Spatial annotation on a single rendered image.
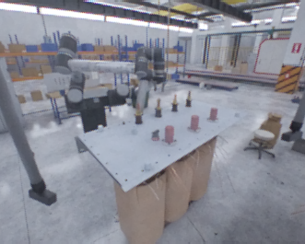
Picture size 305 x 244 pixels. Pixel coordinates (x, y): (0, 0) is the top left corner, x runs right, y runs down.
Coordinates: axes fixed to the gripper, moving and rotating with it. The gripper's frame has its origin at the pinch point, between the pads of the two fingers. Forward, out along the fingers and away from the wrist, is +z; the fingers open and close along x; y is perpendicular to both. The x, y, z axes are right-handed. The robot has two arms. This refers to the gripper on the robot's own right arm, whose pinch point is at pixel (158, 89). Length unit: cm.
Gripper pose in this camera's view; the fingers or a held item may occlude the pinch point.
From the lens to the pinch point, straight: 163.9
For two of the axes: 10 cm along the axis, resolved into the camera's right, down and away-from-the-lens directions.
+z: 0.0, 9.1, 4.0
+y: -6.2, 3.2, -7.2
